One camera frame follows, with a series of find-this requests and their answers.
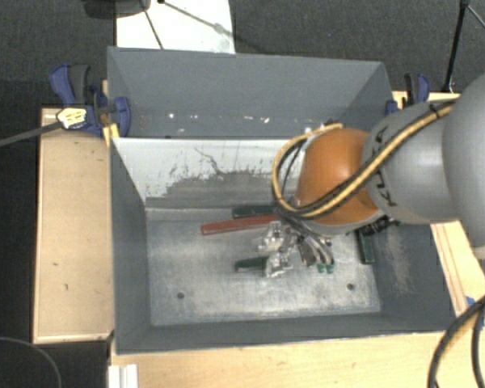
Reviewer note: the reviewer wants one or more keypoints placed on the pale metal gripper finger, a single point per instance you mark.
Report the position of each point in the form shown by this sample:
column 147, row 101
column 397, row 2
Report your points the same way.
column 277, row 266
column 270, row 241

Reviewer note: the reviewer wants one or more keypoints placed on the dark green flat block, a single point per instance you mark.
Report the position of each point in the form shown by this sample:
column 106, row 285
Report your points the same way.
column 250, row 264
column 252, row 211
column 367, row 249

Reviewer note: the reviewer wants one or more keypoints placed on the red-brown flat block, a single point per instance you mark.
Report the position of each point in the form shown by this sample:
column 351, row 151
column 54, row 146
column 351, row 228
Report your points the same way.
column 234, row 226

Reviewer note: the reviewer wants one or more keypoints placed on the grey metal bin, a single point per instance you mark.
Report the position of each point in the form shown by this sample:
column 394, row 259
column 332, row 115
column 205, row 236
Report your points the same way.
column 226, row 293

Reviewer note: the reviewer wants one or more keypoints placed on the pale wood flat board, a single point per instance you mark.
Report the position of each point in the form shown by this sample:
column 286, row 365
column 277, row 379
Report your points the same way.
column 74, row 233

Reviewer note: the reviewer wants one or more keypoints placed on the black cylinder on white bracket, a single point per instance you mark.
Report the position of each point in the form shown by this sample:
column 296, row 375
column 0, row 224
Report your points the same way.
column 378, row 227

